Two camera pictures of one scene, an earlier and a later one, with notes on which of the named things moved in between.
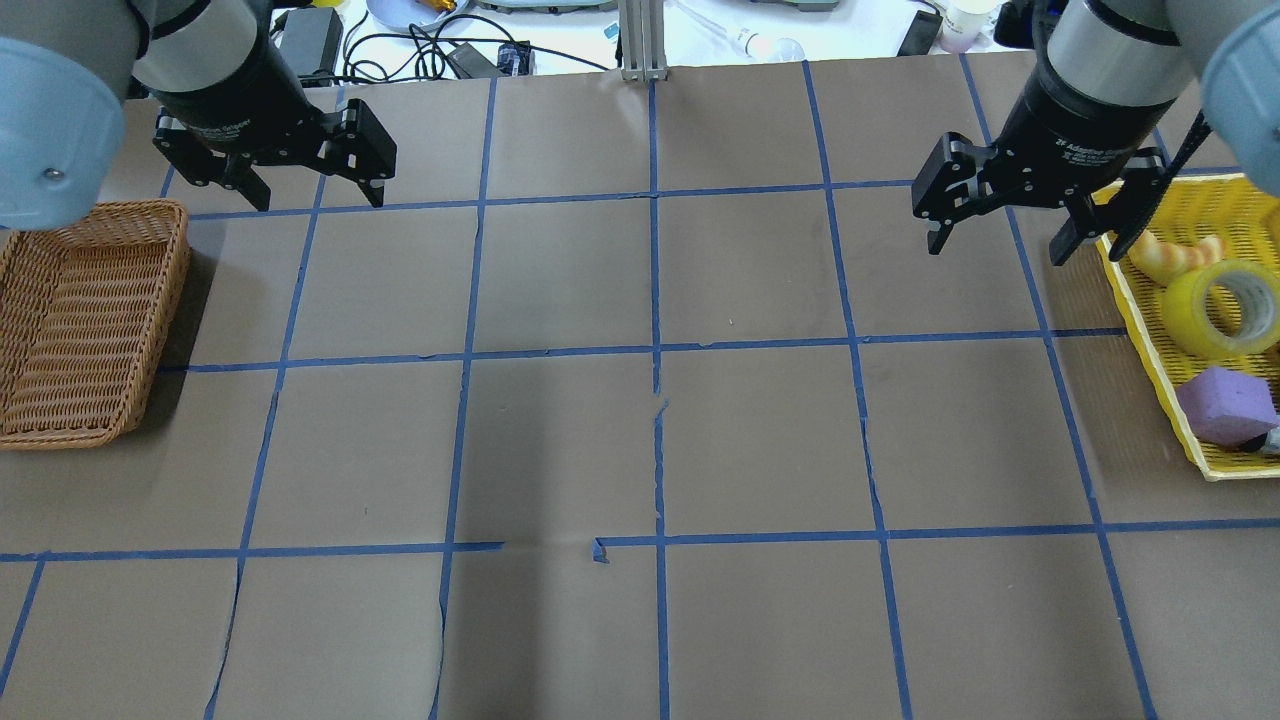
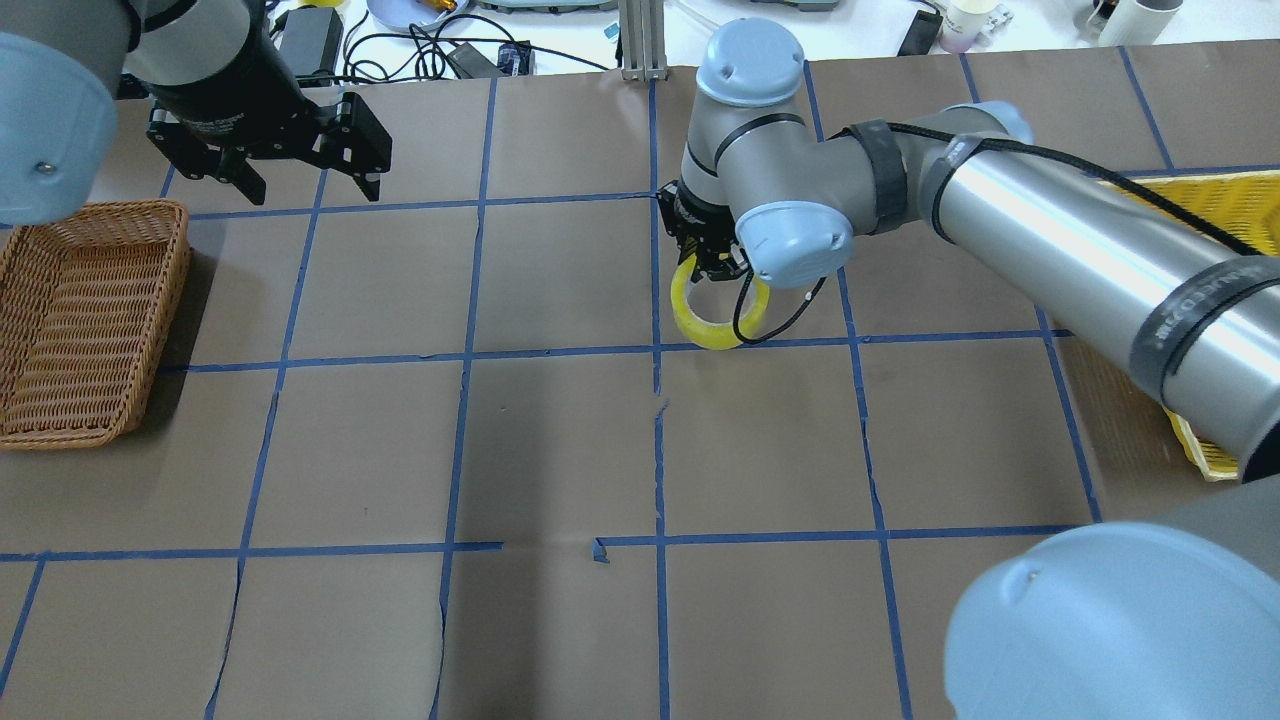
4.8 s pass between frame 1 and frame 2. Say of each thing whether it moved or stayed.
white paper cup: stayed
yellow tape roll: moved
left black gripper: stayed
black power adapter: stayed
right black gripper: moved
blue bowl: stayed
